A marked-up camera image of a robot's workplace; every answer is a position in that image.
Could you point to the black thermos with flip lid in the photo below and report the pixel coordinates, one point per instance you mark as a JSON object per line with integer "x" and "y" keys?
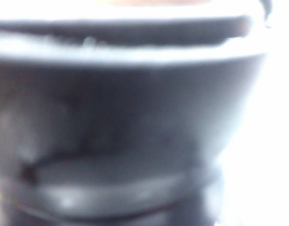
{"x": 135, "y": 117}

